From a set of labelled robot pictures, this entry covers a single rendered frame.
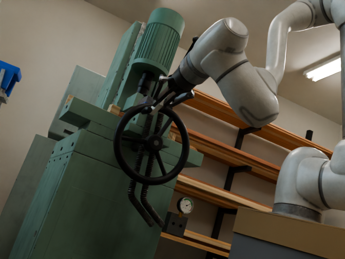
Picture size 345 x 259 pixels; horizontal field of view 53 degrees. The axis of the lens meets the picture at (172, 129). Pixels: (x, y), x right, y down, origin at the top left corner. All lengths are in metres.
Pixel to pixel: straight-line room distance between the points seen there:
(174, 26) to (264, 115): 0.90
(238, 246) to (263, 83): 0.50
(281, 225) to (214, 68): 0.50
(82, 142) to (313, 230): 0.82
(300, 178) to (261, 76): 0.42
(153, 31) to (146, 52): 0.11
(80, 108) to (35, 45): 2.78
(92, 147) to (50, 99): 2.59
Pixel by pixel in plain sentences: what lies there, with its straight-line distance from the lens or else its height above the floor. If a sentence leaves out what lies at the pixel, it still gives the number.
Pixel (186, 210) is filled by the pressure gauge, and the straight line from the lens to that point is 1.41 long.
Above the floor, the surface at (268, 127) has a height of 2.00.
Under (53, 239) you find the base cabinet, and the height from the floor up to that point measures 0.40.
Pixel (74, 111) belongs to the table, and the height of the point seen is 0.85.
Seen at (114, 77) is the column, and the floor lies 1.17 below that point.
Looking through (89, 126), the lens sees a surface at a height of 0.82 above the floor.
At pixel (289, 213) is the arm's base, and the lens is 1.18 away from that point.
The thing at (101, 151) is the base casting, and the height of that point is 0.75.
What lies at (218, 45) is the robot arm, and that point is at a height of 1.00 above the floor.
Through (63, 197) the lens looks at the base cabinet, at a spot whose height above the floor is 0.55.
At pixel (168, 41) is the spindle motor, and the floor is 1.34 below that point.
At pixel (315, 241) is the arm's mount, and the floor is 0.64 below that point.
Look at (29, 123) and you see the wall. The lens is 3.84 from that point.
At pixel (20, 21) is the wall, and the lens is 4.19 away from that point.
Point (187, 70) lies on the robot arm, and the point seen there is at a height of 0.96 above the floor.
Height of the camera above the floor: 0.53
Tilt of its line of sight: 16 degrees up
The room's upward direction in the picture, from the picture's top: 18 degrees clockwise
